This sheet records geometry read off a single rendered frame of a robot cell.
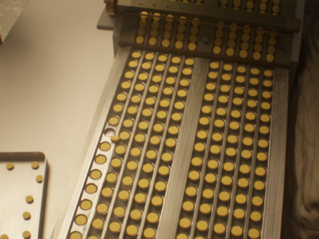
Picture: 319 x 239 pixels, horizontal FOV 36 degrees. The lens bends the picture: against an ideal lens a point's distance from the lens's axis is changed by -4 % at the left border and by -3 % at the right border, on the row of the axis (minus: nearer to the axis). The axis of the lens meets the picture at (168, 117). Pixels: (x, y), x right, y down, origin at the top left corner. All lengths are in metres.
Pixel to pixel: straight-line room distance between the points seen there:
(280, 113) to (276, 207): 0.13
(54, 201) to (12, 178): 0.07
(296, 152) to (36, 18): 0.59
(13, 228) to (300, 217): 0.37
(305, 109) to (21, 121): 0.43
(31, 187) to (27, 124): 0.12
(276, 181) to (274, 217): 0.04
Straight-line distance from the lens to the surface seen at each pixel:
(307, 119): 0.59
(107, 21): 0.94
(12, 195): 0.72
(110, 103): 0.59
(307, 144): 0.58
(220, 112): 0.59
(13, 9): 2.42
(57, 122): 0.79
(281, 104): 0.60
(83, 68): 0.86
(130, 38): 0.66
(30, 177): 0.73
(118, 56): 0.65
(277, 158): 0.55
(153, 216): 0.50
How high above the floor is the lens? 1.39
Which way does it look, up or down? 49 degrees down
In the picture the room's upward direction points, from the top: 1 degrees clockwise
